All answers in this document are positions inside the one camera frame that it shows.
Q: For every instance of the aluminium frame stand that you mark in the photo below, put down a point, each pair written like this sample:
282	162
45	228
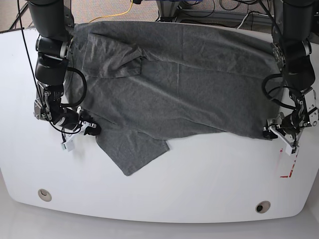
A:
227	13

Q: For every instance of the left table cable grommet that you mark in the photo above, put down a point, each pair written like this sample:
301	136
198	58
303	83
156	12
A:
44	195

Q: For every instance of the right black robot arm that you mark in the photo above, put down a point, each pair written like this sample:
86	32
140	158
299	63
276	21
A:
53	19

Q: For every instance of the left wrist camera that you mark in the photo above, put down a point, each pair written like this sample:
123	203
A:
290	149

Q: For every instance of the red tape rectangle marking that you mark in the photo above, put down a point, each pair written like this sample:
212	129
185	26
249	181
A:
285	164

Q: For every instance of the grey t-shirt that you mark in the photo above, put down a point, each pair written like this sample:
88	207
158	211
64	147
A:
148	82

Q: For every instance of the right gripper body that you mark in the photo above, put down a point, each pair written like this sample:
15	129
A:
70	123

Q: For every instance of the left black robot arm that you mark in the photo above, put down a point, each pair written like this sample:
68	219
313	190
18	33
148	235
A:
293	22

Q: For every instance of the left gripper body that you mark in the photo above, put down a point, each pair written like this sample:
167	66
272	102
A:
288	129

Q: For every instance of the right table cable grommet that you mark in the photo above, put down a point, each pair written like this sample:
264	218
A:
263	207

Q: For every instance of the table cable grommet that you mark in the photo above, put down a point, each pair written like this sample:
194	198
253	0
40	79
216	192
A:
44	195
263	207

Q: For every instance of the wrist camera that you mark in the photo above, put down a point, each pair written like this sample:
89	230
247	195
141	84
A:
290	149
68	146

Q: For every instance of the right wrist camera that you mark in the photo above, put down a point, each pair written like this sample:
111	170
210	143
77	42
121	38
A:
68	146

